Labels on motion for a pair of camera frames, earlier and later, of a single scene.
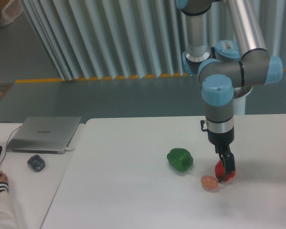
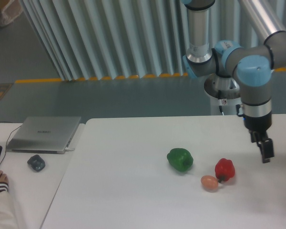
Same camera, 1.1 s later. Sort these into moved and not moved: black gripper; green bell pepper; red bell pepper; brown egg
Moved: black gripper
Not moved: brown egg; red bell pepper; green bell pepper
